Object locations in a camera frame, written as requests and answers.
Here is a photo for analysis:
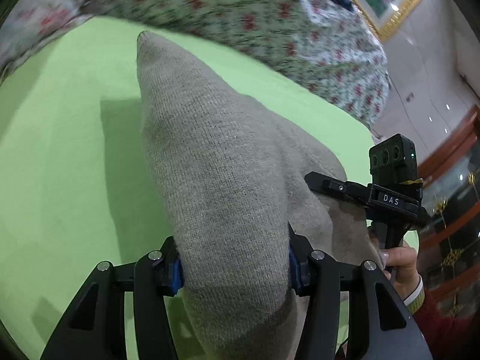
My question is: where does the beige knit sweater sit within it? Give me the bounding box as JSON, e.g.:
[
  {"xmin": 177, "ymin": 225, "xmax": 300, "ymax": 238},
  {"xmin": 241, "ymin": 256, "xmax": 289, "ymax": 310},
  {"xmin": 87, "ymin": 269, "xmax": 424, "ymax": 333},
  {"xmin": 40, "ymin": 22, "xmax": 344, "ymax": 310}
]
[{"xmin": 137, "ymin": 32, "xmax": 379, "ymax": 359}]

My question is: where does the red sleeve right forearm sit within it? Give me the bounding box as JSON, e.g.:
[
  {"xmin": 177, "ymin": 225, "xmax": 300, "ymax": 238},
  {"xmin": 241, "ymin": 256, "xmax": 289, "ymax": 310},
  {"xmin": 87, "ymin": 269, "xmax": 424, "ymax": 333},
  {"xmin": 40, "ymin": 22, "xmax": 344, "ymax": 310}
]
[{"xmin": 403, "ymin": 277, "xmax": 479, "ymax": 360}]

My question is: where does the person's right hand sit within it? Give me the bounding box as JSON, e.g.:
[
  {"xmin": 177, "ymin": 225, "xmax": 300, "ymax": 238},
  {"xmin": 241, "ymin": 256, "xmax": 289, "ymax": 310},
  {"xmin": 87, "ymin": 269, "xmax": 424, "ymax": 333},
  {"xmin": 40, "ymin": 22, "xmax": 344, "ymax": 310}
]
[{"xmin": 368, "ymin": 228, "xmax": 422, "ymax": 301}]

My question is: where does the dark wooden cabinet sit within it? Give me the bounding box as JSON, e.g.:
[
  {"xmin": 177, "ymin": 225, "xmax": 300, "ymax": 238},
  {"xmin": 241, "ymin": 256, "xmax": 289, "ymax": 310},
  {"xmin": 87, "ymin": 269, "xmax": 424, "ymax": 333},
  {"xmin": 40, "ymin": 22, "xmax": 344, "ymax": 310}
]
[{"xmin": 417, "ymin": 106, "xmax": 479, "ymax": 319}]

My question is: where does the lime green bed sheet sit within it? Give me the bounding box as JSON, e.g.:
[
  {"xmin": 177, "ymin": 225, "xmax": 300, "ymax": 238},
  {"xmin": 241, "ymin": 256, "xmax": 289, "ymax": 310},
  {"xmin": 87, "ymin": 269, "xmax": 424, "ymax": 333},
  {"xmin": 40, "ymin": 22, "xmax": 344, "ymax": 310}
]
[{"xmin": 0, "ymin": 15, "xmax": 421, "ymax": 360}]

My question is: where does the red floral white quilt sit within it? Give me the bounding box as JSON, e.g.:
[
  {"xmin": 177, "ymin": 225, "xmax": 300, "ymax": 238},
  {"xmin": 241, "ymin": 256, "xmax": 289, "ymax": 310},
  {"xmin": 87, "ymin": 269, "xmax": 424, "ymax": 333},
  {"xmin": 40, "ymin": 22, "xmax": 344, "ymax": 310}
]
[{"xmin": 1, "ymin": 0, "xmax": 389, "ymax": 127}]

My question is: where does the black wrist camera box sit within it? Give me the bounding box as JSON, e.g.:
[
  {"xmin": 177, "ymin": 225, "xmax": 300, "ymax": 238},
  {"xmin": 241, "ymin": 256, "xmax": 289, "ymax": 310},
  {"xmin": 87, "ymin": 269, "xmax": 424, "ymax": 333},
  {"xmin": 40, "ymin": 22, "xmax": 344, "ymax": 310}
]
[{"xmin": 368, "ymin": 133, "xmax": 418, "ymax": 188}]

